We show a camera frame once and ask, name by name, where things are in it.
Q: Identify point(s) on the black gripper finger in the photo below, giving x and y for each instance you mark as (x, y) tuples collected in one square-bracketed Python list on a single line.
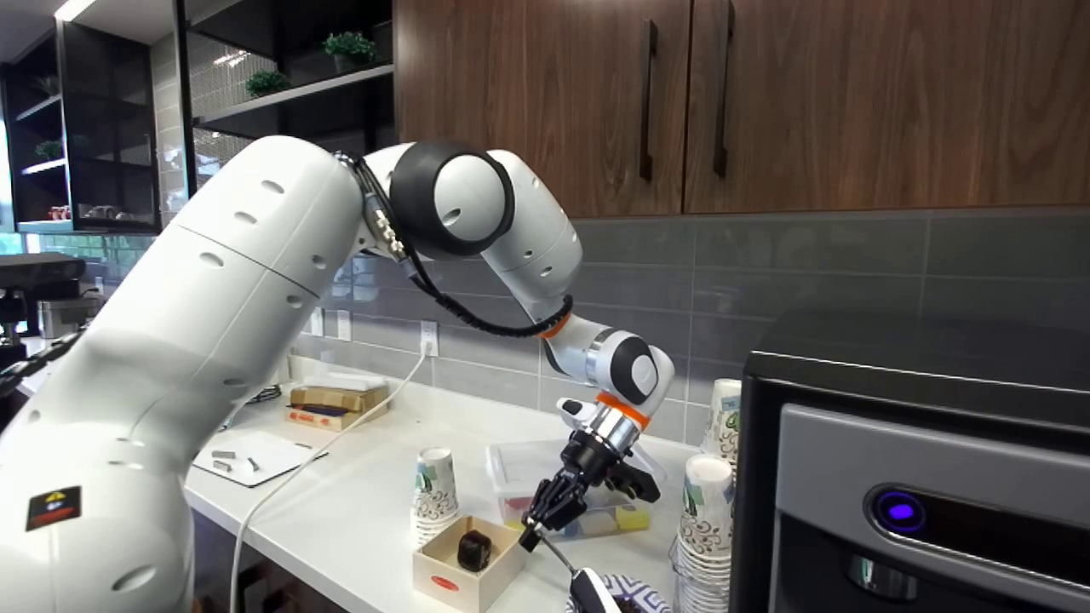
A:
[(571, 507), (540, 510)]

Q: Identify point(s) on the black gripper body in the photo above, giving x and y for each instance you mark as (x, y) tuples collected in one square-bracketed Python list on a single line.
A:
[(590, 464)]

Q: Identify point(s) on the silver spatula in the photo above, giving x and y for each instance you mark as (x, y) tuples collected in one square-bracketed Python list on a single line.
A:
[(598, 593)]

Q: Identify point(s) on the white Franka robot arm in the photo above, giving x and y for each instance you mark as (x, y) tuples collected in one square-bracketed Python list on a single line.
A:
[(193, 341)]

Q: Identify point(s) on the clear container white lid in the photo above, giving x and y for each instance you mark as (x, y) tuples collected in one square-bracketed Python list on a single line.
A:
[(514, 464)]

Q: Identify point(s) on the yellow item inside container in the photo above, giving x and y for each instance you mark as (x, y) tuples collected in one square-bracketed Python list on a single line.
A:
[(624, 517)]

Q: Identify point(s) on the small black object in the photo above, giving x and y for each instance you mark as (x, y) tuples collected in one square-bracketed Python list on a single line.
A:
[(473, 548)]

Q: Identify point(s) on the squat printed paper cup stack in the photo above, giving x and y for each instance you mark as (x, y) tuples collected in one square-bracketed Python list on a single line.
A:
[(435, 487)]

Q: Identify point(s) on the open wooden box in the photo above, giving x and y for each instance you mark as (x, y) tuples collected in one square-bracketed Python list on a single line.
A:
[(447, 584)]

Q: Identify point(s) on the paper cup stack blue print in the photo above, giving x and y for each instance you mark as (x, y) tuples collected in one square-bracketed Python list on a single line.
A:
[(706, 510)]

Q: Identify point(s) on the tall white paper cup stack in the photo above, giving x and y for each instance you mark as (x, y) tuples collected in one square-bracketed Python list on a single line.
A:
[(727, 413)]

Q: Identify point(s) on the flat wooden block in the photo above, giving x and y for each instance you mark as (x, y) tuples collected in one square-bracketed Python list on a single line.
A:
[(342, 396)]

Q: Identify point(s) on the flat wooden box red label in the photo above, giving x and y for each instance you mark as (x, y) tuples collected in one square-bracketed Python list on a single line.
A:
[(319, 421)]

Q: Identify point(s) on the white sheet grey marks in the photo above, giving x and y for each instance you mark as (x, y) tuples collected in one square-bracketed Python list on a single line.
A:
[(251, 458)]

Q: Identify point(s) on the black silver beverage machine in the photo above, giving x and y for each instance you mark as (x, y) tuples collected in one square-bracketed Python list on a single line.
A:
[(930, 487)]

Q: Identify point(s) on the wooden upper cabinet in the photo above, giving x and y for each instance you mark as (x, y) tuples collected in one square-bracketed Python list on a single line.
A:
[(854, 103)]

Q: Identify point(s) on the small green plant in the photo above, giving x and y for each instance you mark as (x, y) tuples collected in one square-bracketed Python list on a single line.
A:
[(266, 84), (347, 47)]

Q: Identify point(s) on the black shelving unit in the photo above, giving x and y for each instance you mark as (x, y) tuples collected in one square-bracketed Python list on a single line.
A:
[(78, 136)]

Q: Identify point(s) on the ceiling light strip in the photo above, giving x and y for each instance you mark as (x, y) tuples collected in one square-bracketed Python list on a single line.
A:
[(74, 6)]

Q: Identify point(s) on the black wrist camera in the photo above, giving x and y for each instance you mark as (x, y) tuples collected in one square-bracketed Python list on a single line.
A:
[(633, 482)]

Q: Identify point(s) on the white wall outlet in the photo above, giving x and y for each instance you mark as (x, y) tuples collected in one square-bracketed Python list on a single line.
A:
[(426, 337)]

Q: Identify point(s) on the dark open wall shelf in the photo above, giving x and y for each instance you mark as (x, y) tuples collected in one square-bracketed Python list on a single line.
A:
[(294, 103)]

